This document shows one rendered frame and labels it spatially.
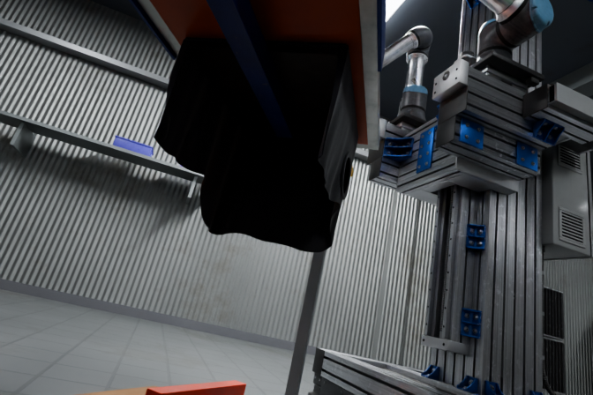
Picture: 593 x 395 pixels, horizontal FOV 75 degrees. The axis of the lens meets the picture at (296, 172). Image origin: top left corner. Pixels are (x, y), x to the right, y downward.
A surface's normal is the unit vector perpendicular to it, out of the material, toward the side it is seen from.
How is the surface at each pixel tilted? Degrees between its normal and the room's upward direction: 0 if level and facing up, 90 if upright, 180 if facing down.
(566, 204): 90
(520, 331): 90
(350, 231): 90
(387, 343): 90
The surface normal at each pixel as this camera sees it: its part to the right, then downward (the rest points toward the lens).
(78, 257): 0.33, -0.26
